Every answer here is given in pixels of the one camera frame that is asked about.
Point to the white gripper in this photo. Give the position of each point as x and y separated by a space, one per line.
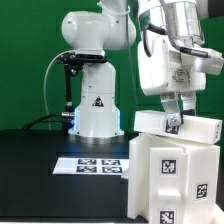
161 71

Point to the white cabinet block part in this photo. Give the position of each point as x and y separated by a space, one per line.
197 129

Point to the white cabinet box body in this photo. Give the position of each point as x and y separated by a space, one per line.
138 171

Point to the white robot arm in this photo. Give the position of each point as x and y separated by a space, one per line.
115 28

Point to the white bar at right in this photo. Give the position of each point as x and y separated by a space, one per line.
218 216

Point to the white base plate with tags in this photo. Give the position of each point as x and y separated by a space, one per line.
90 166

